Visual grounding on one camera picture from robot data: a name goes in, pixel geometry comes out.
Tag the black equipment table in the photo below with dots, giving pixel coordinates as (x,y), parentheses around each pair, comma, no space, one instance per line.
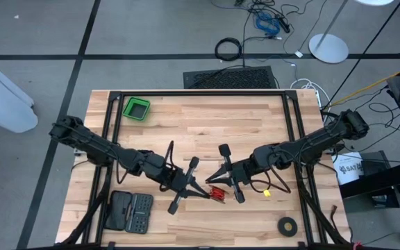
(377,180)

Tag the black flat case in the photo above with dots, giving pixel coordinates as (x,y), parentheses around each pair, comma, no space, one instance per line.
(118,210)

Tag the green square container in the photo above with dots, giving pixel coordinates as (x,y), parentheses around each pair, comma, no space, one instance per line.
(127,112)

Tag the black tape roll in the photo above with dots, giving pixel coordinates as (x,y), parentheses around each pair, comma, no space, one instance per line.
(280,227)

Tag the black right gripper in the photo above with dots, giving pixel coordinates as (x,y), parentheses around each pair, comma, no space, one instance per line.
(238,173)

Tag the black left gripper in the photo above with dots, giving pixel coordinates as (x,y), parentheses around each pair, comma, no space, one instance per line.
(179,182)

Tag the white trash bin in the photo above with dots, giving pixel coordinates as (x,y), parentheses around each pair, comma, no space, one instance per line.
(2,100)

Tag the white round lamp head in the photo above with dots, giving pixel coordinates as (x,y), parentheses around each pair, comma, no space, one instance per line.
(373,2)

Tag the thin black diagonal pole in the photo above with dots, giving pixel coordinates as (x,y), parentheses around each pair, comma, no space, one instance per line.
(363,54)

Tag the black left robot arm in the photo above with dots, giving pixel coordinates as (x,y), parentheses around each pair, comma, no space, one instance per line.
(116,152)

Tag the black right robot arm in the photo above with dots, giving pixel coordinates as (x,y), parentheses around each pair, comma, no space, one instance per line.
(307,142)

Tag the black floor mat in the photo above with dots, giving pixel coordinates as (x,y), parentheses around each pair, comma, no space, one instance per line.
(231,79)

